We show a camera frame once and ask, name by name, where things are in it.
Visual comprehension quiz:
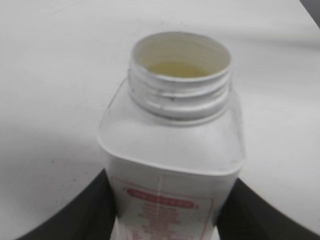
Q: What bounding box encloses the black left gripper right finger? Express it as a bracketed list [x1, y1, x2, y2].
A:
[217, 178, 320, 240]

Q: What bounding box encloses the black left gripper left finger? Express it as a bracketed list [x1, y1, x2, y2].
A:
[14, 167, 116, 240]

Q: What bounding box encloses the white square yogurt bottle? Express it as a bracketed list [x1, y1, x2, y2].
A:
[98, 32, 245, 240]

